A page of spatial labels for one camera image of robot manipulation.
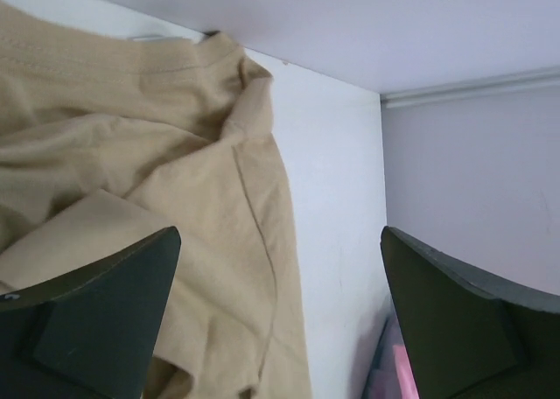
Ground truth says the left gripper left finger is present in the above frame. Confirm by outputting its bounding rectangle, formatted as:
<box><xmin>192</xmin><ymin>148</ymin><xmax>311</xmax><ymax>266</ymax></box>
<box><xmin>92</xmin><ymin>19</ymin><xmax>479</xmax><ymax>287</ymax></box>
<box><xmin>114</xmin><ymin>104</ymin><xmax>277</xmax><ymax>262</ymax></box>
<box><xmin>1</xmin><ymin>227</ymin><xmax>181</xmax><ymax>398</ymax></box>

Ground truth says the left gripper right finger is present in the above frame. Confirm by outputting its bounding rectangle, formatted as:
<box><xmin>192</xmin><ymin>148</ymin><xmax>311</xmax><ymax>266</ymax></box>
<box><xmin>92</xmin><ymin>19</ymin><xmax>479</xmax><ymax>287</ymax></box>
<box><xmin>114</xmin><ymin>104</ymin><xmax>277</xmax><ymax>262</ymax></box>
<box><xmin>381</xmin><ymin>227</ymin><xmax>559</xmax><ymax>398</ymax></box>

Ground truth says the beige t shirt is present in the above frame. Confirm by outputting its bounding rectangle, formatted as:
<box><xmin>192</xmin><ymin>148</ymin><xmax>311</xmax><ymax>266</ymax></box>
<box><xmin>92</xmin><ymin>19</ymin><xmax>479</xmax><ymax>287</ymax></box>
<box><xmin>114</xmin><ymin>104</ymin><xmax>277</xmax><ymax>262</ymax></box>
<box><xmin>1</xmin><ymin>4</ymin><xmax>312</xmax><ymax>398</ymax></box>

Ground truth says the pink t shirt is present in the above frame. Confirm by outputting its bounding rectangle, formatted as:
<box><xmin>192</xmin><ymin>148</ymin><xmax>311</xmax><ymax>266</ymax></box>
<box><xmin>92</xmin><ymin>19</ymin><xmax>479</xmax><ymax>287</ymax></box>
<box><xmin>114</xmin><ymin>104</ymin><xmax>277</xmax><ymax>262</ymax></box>
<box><xmin>393</xmin><ymin>345</ymin><xmax>419</xmax><ymax>399</ymax></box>

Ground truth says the translucent blue laundry basket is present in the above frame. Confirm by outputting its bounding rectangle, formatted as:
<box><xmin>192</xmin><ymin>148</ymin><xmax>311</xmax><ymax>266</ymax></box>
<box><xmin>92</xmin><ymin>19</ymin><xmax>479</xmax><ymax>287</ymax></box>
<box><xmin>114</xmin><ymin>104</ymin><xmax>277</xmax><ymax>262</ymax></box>
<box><xmin>361</xmin><ymin>312</ymin><xmax>405</xmax><ymax>399</ymax></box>

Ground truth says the right aluminium frame post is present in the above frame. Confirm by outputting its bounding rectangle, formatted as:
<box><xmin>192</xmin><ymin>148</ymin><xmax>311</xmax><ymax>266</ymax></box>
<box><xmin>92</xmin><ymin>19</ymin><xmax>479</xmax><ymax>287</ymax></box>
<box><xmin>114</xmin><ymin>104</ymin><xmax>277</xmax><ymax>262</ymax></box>
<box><xmin>381</xmin><ymin>66</ymin><xmax>559</xmax><ymax>109</ymax></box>

